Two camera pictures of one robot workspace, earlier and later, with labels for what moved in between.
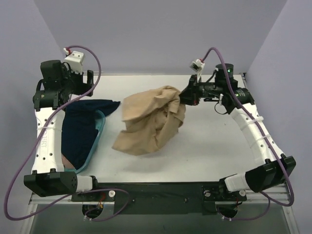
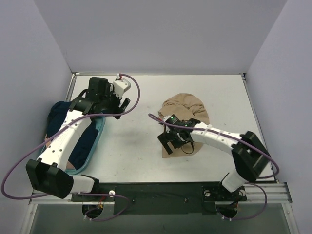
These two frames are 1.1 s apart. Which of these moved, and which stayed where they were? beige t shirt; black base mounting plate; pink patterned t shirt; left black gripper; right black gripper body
Moved: left black gripper; right black gripper body; beige t shirt
Stayed: black base mounting plate; pink patterned t shirt
